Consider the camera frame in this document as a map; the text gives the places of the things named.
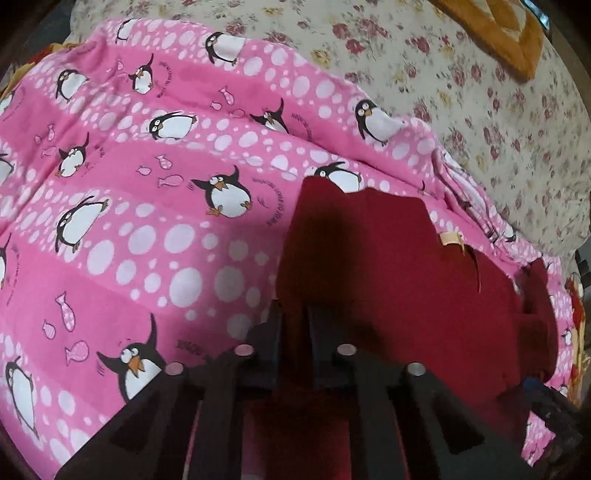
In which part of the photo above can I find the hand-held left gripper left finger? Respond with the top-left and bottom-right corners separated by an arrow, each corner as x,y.
55,302 -> 291,480

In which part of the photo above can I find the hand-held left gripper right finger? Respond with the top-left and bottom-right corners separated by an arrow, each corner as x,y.
305,308 -> 546,480

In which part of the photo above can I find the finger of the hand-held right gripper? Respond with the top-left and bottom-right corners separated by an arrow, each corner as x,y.
525,376 -> 571,430

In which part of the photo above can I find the dark red garment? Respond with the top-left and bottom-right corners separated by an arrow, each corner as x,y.
198,175 -> 561,480

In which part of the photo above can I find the red yellow printed cloth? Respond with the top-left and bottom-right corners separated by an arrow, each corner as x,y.
561,272 -> 590,407

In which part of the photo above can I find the dark grey object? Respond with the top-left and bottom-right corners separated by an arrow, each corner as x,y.
573,249 -> 591,296

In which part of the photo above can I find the pink penguin print blanket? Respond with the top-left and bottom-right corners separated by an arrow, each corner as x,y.
0,18 -> 578,480

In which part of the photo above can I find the floral bed sheet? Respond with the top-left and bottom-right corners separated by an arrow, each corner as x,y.
69,0 -> 591,259

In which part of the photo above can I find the orange cushion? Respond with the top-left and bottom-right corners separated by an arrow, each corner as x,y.
429,0 -> 546,81

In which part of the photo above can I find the yellow orange cloth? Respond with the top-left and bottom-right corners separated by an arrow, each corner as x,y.
0,41 -> 93,104

